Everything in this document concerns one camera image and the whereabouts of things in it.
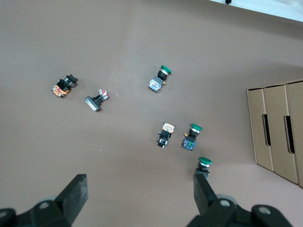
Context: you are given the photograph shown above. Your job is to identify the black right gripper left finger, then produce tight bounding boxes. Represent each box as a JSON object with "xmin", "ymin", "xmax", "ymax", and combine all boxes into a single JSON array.
[{"xmin": 0, "ymin": 174, "xmax": 89, "ymax": 227}]

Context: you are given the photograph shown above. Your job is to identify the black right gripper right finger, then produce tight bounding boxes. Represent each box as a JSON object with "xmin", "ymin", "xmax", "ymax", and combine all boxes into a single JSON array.
[{"xmin": 187, "ymin": 174, "xmax": 293, "ymax": 227}]

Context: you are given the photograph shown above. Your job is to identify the brown cardboard bin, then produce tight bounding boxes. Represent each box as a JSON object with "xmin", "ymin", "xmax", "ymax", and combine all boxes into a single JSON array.
[
  {"xmin": 246, "ymin": 87, "xmax": 275, "ymax": 172},
  {"xmin": 263, "ymin": 84, "xmax": 299, "ymax": 184},
  {"xmin": 285, "ymin": 79, "xmax": 303, "ymax": 189}
]

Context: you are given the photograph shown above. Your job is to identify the brown table cover mat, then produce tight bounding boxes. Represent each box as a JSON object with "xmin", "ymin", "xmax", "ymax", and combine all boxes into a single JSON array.
[{"xmin": 0, "ymin": 0, "xmax": 303, "ymax": 227}]

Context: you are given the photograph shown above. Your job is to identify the green mushroom pushbutton switch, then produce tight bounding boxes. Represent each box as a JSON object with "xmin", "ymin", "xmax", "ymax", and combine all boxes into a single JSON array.
[
  {"xmin": 148, "ymin": 65, "xmax": 173, "ymax": 93},
  {"xmin": 194, "ymin": 157, "xmax": 213, "ymax": 182},
  {"xmin": 181, "ymin": 123, "xmax": 204, "ymax": 151}
]

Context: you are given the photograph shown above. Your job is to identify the beige black switch block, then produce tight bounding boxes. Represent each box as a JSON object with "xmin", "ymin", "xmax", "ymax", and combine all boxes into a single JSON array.
[{"xmin": 156, "ymin": 122, "xmax": 176, "ymax": 149}]

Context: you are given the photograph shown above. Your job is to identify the black flat-head switch red contacts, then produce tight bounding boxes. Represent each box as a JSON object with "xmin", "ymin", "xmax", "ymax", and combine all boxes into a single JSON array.
[{"xmin": 85, "ymin": 88, "xmax": 110, "ymax": 113}]

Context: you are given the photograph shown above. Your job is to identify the black selector switch orange block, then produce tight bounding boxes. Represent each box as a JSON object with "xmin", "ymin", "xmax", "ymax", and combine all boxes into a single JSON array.
[{"xmin": 50, "ymin": 74, "xmax": 79, "ymax": 99}]

